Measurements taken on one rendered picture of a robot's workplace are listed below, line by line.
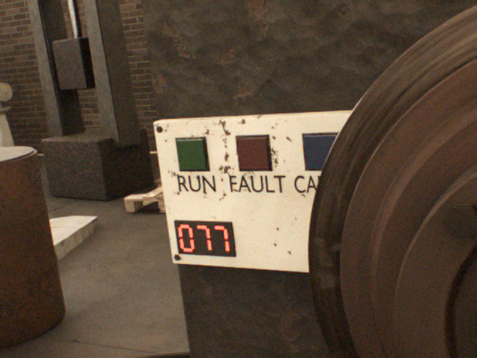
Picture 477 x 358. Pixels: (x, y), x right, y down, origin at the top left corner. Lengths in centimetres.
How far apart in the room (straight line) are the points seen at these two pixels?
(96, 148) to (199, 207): 505
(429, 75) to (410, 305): 17
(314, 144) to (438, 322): 28
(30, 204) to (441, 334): 288
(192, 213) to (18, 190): 246
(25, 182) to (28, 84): 602
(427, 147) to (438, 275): 10
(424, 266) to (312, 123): 27
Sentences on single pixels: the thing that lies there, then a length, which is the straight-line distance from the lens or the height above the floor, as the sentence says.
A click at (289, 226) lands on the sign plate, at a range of 73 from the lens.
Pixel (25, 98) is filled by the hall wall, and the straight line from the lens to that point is 929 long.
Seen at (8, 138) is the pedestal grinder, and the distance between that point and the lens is 920.
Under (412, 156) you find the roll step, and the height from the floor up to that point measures 123.
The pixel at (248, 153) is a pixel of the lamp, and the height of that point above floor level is 120.
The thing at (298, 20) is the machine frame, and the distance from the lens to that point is 71.
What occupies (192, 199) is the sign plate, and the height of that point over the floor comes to 114.
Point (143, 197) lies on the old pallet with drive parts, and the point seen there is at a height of 13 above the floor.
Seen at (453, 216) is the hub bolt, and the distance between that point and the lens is 44.
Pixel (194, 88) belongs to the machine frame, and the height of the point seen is 127.
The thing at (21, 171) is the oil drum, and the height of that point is 81.
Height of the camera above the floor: 133
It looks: 13 degrees down
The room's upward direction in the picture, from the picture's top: 6 degrees counter-clockwise
